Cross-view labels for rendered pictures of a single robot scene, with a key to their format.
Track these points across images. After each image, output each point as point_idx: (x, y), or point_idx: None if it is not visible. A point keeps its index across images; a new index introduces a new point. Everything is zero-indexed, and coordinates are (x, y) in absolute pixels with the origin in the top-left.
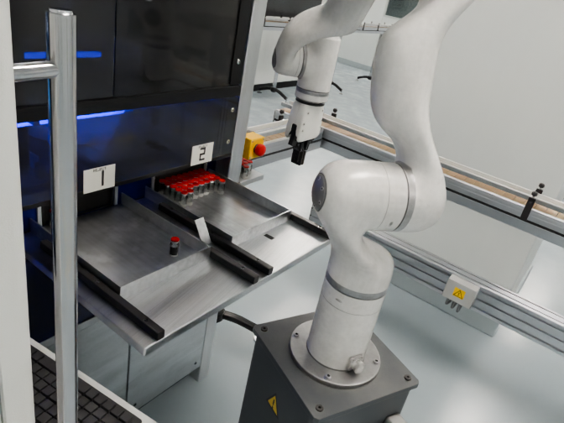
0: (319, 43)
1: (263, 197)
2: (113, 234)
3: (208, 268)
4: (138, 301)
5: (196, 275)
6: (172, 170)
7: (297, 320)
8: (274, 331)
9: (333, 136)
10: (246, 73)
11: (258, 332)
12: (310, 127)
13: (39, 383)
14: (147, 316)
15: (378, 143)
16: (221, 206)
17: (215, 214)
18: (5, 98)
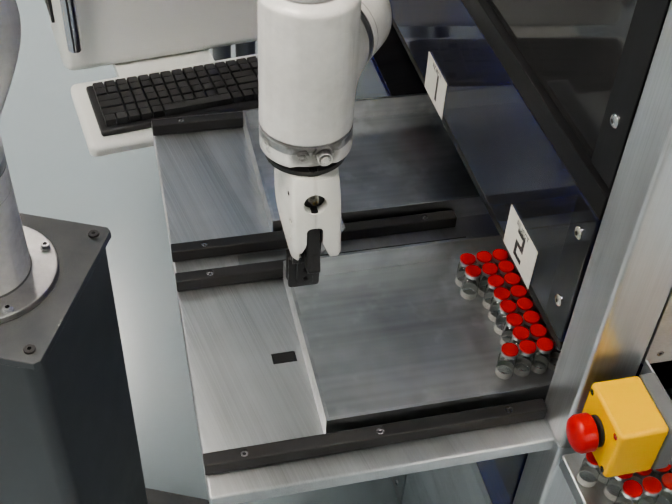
0: None
1: (413, 405)
2: (400, 169)
3: (249, 227)
4: (230, 140)
5: (240, 208)
6: (486, 206)
7: (73, 278)
8: (80, 241)
9: None
10: (620, 176)
11: (94, 226)
12: (277, 194)
13: (199, 87)
14: (184, 122)
15: None
16: (441, 343)
17: (409, 315)
18: None
